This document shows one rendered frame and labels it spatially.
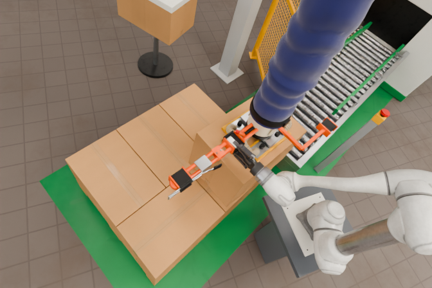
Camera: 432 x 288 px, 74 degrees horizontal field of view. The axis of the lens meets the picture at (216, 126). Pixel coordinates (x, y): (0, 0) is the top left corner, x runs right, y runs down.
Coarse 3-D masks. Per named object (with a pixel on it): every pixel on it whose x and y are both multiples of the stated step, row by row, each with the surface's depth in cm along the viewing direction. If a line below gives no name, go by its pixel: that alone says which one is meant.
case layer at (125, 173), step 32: (192, 96) 245; (128, 128) 217; (160, 128) 222; (192, 128) 228; (96, 160) 198; (128, 160) 203; (160, 160) 208; (96, 192) 187; (128, 192) 191; (160, 192) 196; (192, 192) 199; (128, 224) 180; (160, 224) 184; (192, 224) 188; (160, 256) 174
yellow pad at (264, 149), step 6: (276, 132) 170; (288, 132) 176; (282, 138) 172; (252, 144) 166; (258, 144) 166; (264, 144) 167; (276, 144) 169; (264, 150) 164; (270, 150) 166; (258, 156) 161; (264, 156) 165
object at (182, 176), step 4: (184, 168) 134; (176, 172) 132; (180, 172) 133; (184, 172) 133; (168, 176) 131; (172, 176) 131; (176, 176) 131; (180, 176) 132; (184, 176) 132; (188, 176) 132; (168, 180) 134; (172, 180) 130; (176, 180) 130; (180, 180) 131; (184, 180) 131; (188, 180) 131; (176, 184) 129; (180, 184) 129
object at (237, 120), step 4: (244, 112) 177; (232, 120) 172; (236, 120) 172; (240, 120) 173; (228, 124) 170; (236, 124) 171; (240, 124) 168; (244, 124) 172; (224, 128) 168; (240, 128) 170
